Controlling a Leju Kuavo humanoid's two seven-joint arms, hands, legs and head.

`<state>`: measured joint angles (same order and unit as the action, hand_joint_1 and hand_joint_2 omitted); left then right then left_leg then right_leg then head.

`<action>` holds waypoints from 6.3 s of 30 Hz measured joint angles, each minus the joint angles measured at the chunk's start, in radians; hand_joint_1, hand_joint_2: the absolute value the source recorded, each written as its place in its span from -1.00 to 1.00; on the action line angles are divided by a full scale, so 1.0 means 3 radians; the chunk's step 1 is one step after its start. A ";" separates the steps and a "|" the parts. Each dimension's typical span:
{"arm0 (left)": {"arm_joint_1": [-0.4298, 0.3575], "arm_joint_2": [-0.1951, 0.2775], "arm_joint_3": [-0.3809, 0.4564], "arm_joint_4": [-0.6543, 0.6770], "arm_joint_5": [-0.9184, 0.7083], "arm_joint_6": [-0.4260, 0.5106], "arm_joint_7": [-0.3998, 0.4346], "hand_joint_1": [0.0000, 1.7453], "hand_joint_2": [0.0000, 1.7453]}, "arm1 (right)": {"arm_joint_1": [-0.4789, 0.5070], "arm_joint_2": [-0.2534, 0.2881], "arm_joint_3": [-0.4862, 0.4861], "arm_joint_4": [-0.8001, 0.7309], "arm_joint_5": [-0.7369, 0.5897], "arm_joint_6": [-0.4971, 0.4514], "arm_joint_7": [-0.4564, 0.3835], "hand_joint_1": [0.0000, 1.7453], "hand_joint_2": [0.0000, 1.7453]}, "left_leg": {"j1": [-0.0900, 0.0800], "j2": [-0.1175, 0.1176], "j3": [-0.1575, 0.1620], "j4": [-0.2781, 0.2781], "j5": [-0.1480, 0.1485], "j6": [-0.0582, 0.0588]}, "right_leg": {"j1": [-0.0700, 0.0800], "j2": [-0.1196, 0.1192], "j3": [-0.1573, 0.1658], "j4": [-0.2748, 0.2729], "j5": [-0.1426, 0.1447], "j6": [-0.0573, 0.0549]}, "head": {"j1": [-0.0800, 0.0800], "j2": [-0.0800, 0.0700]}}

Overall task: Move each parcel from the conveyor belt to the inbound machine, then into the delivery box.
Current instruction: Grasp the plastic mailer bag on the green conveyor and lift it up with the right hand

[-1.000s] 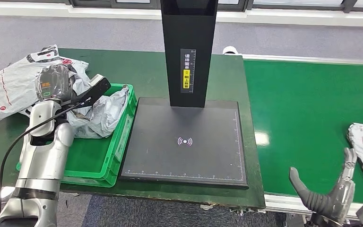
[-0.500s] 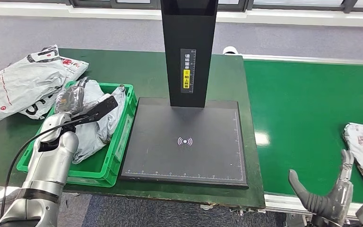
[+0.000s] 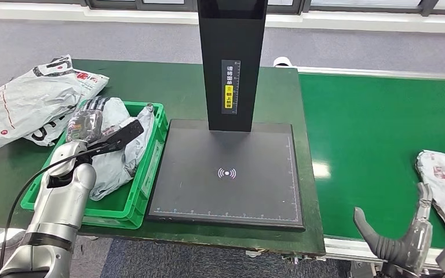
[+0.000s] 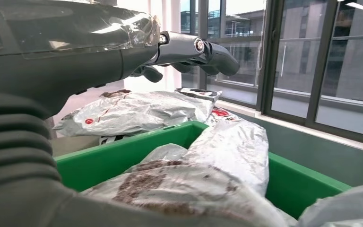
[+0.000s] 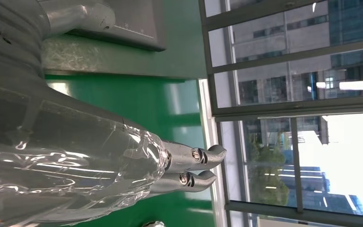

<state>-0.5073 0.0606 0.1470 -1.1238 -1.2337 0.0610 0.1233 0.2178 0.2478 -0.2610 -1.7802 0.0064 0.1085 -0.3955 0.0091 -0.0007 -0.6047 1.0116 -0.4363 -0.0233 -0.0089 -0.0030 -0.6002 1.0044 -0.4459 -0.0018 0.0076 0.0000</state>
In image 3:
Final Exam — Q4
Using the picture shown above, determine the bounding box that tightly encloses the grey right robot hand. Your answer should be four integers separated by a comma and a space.
353, 183, 435, 275

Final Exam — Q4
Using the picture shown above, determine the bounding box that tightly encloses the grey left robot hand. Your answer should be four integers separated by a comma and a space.
65, 96, 110, 145

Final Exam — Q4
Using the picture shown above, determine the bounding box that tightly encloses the grey parcel bag red smear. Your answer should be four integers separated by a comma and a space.
88, 97, 143, 202

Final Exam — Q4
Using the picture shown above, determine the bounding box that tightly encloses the plain grey parcel bag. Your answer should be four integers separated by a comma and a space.
128, 104, 156, 175

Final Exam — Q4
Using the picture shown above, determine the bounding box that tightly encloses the green conveyor belt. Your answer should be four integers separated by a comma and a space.
298, 72, 445, 250

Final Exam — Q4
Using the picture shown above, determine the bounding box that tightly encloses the black inbound scanner machine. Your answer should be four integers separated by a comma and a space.
145, 0, 306, 232

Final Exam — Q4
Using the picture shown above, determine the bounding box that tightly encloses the white bag red label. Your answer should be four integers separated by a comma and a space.
23, 69, 110, 147

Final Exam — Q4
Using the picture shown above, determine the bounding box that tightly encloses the crumpled white bag black print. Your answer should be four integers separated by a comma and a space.
0, 54, 83, 154

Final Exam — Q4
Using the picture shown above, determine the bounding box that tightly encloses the green plastic crate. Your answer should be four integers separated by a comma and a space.
20, 101, 169, 230

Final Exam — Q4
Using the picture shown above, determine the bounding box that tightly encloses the dark green table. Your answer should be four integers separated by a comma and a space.
0, 58, 326, 257

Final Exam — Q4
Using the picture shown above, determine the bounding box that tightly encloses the chrome round base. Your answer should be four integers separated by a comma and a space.
0, 226, 25, 250

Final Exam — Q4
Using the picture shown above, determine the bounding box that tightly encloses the yellow black scanner label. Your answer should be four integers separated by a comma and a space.
221, 59, 242, 115

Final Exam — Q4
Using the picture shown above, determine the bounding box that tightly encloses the white round roller cap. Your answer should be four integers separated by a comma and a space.
273, 56, 293, 69

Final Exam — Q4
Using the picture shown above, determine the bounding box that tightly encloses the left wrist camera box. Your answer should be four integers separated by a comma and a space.
88, 119, 145, 156

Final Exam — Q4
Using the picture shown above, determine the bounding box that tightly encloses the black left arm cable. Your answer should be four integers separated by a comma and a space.
0, 144, 104, 273

